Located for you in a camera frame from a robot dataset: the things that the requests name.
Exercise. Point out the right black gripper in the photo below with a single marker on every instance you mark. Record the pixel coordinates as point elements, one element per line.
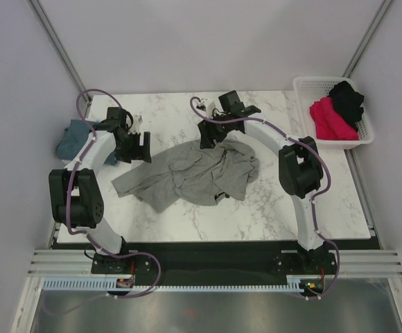
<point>206,127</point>

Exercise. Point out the left corner aluminium post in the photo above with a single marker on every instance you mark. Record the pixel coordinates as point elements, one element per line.
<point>50,31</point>

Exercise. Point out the black t shirt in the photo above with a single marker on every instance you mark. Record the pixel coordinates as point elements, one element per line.
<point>347,102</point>

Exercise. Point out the right corner aluminium post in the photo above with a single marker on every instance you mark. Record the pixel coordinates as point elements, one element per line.
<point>368,36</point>

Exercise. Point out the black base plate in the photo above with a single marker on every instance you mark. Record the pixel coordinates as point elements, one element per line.
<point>215,261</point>

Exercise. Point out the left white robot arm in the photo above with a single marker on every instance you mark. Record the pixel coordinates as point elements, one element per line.
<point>76,199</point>

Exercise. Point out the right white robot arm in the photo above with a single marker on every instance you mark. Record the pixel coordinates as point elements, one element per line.
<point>303,175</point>

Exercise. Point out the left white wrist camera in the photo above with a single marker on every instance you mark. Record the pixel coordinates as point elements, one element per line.
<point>135,127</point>

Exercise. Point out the white plastic basket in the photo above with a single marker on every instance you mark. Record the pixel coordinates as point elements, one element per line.
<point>310,89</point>

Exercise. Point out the folded blue t shirt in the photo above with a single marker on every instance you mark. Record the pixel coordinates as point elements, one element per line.
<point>75,140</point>

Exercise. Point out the corner aluminium post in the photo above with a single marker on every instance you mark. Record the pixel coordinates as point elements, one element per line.
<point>50,31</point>
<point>368,36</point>

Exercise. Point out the aluminium frame rail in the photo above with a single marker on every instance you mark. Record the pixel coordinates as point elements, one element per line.
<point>354,263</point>

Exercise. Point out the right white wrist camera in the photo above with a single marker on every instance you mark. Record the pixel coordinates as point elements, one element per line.
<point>209,107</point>

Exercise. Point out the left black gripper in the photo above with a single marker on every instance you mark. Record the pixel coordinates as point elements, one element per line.
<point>139,152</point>

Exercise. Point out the white slotted cable duct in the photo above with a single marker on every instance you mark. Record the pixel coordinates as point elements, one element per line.
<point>289,283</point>

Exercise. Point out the red t shirt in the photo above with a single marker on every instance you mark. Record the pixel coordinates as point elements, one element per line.
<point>329,125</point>

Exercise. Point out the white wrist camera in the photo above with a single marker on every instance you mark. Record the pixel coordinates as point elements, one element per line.
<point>209,107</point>
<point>135,127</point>

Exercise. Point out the grey t shirt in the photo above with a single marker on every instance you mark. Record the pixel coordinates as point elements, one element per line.
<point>199,176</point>

